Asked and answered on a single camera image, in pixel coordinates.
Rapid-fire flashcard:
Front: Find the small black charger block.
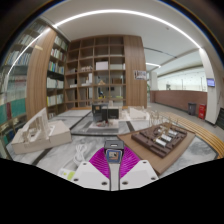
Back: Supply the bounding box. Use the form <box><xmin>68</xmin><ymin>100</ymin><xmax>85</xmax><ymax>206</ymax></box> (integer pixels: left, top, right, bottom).
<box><xmin>103</xmin><ymin>139</ymin><xmax>125</xmax><ymax>164</ymax></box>

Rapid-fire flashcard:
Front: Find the thin wooden stick model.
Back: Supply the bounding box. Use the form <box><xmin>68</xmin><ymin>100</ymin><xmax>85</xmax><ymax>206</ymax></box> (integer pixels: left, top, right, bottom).
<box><xmin>148</xmin><ymin>109</ymin><xmax>181</xmax><ymax>129</ymax></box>

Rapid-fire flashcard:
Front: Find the short ceiling light strip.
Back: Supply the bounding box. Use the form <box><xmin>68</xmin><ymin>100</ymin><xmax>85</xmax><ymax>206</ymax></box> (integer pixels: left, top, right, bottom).
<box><xmin>145</xmin><ymin>62</ymin><xmax>162</xmax><ymax>69</ymax></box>

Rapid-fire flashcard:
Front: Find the curved wooden slat bench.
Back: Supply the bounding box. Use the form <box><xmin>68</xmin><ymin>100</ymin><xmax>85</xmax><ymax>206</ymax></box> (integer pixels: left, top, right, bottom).
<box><xmin>159</xmin><ymin>111</ymin><xmax>224</xmax><ymax>159</ymax></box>

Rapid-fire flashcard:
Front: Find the wooden shelf unit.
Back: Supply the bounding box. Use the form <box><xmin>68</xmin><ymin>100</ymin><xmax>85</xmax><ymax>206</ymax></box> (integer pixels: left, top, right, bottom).
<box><xmin>46</xmin><ymin>34</ymin><xmax>148</xmax><ymax>116</ymax></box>

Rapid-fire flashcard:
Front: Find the brown building model on board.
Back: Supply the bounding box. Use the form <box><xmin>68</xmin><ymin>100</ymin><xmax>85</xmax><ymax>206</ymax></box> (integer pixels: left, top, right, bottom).
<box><xmin>117</xmin><ymin>121</ymin><xmax>197</xmax><ymax>176</ymax></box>

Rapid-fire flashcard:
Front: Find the framed wall picture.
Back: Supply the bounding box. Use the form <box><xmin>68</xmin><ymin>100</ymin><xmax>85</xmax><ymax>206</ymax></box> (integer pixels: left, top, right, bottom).
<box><xmin>133</xmin><ymin>69</ymin><xmax>148</xmax><ymax>81</ymax></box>

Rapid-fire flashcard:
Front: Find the red waste bin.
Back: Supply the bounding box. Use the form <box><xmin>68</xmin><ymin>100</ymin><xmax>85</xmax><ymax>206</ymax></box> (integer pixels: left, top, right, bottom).
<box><xmin>198</xmin><ymin>103</ymin><xmax>208</xmax><ymax>120</ymax></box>

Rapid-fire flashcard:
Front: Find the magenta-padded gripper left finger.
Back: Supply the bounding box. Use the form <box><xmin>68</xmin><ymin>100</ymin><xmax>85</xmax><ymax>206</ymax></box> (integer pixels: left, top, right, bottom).
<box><xmin>71</xmin><ymin>148</ymin><xmax>116</xmax><ymax>192</ymax></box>

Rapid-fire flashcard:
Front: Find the black building model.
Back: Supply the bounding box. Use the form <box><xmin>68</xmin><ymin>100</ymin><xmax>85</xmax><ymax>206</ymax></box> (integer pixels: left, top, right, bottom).
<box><xmin>91</xmin><ymin>103</ymin><xmax>120</xmax><ymax>123</ymax></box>

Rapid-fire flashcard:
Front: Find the glass-fronted bookcase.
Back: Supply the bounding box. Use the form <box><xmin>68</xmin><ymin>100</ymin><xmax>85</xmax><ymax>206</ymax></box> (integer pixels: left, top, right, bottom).
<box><xmin>0</xmin><ymin>19</ymin><xmax>56</xmax><ymax>160</ymax></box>

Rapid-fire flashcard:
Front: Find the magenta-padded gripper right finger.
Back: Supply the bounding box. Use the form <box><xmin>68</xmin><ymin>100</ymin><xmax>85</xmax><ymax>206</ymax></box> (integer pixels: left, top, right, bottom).
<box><xmin>114</xmin><ymin>149</ymin><xmax>159</xmax><ymax>192</ymax></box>

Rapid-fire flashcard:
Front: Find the wall-mounted screen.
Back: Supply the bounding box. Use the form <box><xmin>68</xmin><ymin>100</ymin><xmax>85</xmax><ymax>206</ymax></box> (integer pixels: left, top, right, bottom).
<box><xmin>206</xmin><ymin>77</ymin><xmax>216</xmax><ymax>88</ymax></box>

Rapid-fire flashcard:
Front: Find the black waste bin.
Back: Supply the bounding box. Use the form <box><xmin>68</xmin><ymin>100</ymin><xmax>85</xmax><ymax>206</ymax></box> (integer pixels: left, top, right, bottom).
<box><xmin>187</xmin><ymin>102</ymin><xmax>198</xmax><ymax>117</ymax></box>

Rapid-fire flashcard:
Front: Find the white architectural model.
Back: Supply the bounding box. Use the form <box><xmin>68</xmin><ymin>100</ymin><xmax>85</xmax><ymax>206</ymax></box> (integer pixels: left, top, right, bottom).
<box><xmin>11</xmin><ymin>107</ymin><xmax>73</xmax><ymax>155</ymax></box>

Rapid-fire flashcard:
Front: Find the long curved ceiling light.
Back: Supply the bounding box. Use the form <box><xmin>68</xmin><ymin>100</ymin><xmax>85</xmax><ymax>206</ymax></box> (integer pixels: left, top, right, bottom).
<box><xmin>53</xmin><ymin>9</ymin><xmax>203</xmax><ymax>49</ymax></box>

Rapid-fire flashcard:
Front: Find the small white building model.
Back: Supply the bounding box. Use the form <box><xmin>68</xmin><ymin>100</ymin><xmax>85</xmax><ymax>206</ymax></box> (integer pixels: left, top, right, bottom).
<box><xmin>128</xmin><ymin>105</ymin><xmax>151</xmax><ymax>121</ymax></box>

